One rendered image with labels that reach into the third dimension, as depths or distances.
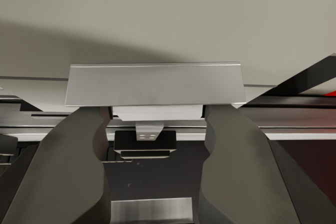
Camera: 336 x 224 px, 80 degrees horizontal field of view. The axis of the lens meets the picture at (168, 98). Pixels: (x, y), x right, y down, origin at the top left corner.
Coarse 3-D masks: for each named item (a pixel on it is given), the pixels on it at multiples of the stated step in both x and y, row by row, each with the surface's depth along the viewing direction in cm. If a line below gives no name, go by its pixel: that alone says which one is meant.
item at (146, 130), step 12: (144, 120) 25; (156, 120) 25; (120, 132) 39; (132, 132) 39; (144, 132) 29; (156, 132) 29; (168, 132) 40; (120, 144) 38; (132, 144) 38; (144, 144) 39; (156, 144) 39; (168, 144) 39; (120, 156) 38; (132, 156) 39; (144, 156) 39; (156, 156) 39; (168, 156) 40
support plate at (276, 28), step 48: (0, 0) 6; (48, 0) 6; (96, 0) 6; (144, 0) 6; (192, 0) 6; (240, 0) 6; (288, 0) 6; (0, 48) 9; (48, 48) 9; (96, 48) 9; (144, 48) 9; (192, 48) 9; (240, 48) 9; (288, 48) 9; (48, 96) 15
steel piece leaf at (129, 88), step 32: (96, 64) 10; (128, 64) 10; (160, 64) 10; (192, 64) 10; (224, 64) 10; (96, 96) 10; (128, 96) 10; (160, 96) 10; (192, 96) 10; (224, 96) 10
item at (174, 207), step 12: (120, 204) 19; (132, 204) 19; (144, 204) 19; (156, 204) 19; (168, 204) 19; (180, 204) 19; (120, 216) 18; (132, 216) 18; (144, 216) 19; (156, 216) 19; (168, 216) 19; (180, 216) 19
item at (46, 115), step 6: (24, 102) 19; (24, 108) 19; (30, 108) 19; (36, 108) 19; (36, 114) 21; (42, 114) 21; (48, 114) 21; (54, 114) 21; (60, 114) 21; (66, 114) 21
